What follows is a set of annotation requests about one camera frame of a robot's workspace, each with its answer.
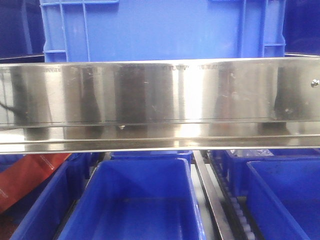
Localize blue bin centre lower shelf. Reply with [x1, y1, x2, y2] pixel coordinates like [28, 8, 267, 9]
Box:
[59, 159, 206, 240]

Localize blue bin shelf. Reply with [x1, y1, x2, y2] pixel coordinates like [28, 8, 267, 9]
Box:
[6, 153, 92, 240]
[59, 159, 206, 240]
[246, 159, 320, 240]

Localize large blue crate upper shelf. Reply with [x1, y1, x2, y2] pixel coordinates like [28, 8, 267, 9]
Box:
[40, 0, 286, 62]

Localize steel shelf divider bar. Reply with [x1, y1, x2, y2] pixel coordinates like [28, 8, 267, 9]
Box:
[193, 150, 234, 240]

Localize blue bin right lower shelf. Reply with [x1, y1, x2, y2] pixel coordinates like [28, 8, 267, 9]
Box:
[246, 159, 320, 240]

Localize blue bin left lower shelf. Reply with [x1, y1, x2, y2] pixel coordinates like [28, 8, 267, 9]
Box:
[6, 153, 92, 240]

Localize clear plastic bag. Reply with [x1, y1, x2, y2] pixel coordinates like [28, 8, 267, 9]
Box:
[228, 149, 274, 157]

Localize blue bin rear right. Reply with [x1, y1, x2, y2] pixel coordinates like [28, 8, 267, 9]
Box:
[211, 148, 320, 197]

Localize roller track strip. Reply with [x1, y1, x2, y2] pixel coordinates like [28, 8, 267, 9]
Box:
[205, 150, 264, 240]

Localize red orange bag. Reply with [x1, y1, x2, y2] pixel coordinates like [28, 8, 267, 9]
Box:
[0, 153, 71, 213]

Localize dark blue crate upper left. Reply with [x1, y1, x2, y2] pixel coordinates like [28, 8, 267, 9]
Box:
[0, 0, 45, 58]

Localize dark blue crate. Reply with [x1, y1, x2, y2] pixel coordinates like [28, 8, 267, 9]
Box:
[0, 0, 45, 58]
[283, 0, 320, 55]

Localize dark blue crate upper right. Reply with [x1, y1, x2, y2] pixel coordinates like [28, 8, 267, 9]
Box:
[283, 0, 320, 55]

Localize stainless steel shelf rail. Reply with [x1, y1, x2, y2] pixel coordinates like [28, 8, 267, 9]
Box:
[0, 57, 320, 154]

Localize rail screw right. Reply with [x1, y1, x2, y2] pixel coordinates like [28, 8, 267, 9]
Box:
[310, 79, 320, 88]

